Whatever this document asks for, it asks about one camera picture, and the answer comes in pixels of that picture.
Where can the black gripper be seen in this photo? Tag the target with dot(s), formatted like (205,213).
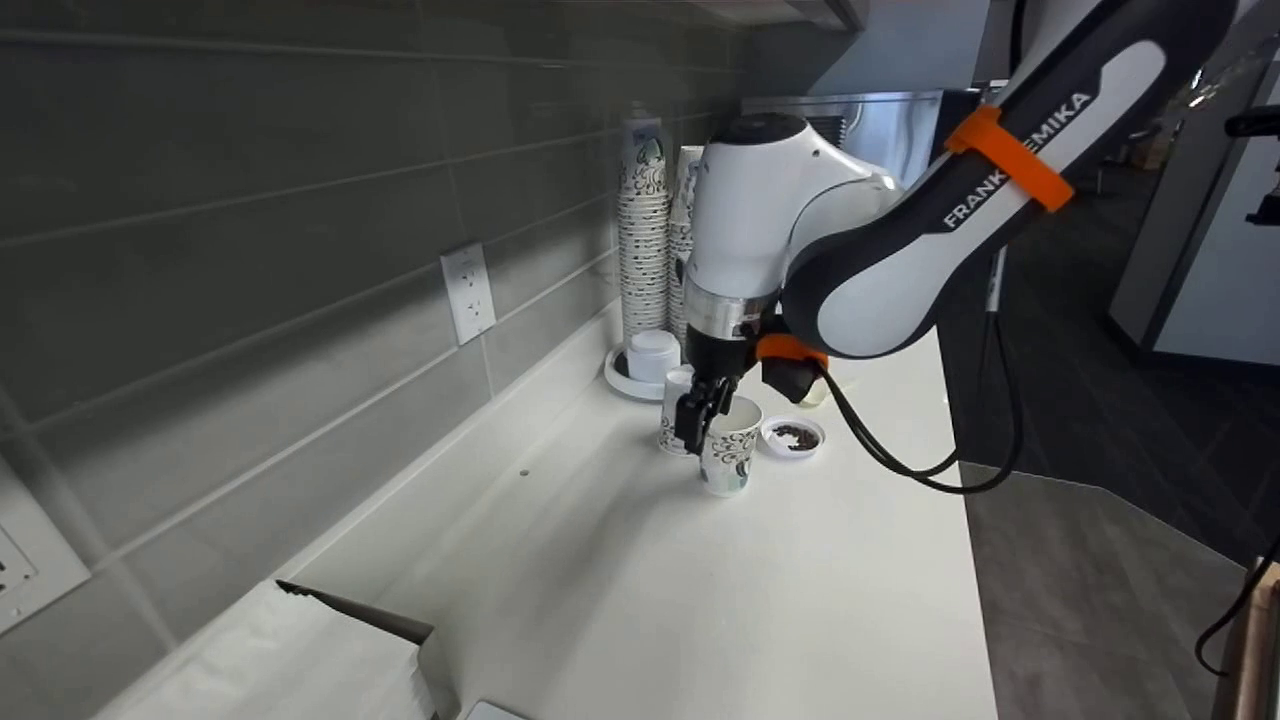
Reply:
(722,359)

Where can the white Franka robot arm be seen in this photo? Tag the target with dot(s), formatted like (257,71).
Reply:
(774,203)

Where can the white lid stack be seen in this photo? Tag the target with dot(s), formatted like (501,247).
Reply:
(655,352)

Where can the tall sleeved paper cup stack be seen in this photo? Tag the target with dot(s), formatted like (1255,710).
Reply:
(643,226)

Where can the white round tray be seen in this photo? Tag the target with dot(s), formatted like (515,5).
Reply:
(626,382)

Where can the stainless steel appliance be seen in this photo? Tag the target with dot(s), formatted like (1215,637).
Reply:
(880,125)

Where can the white open cardboard box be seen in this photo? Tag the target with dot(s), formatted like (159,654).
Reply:
(294,660)

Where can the white cabinet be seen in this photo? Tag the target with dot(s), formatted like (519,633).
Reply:
(1204,255)

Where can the wooden panel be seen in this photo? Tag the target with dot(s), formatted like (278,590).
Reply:
(1263,654)

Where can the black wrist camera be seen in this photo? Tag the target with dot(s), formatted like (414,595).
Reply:
(799,367)

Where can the white wall outlet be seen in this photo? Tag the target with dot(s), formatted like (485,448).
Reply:
(33,554)
(468,291)

